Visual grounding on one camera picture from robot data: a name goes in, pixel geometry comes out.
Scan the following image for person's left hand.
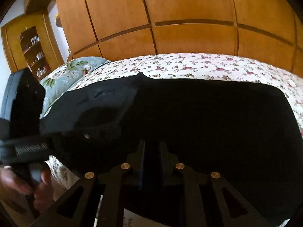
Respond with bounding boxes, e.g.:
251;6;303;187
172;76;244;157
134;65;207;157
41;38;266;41
1;165;53;213

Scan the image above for wooden shelf cabinet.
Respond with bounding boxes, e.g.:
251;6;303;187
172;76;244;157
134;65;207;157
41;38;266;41
1;11;64;80

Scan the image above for floral white bedspread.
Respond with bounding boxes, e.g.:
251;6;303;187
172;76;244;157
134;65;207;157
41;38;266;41
42;53;303;227

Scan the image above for wooden wardrobe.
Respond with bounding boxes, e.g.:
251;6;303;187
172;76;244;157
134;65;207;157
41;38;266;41
55;0;302;76

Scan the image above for light blue floral pillow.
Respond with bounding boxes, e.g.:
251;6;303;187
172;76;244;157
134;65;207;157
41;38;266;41
40;56;110;118

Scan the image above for black pants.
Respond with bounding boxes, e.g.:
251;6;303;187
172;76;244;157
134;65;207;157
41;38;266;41
40;73;302;226

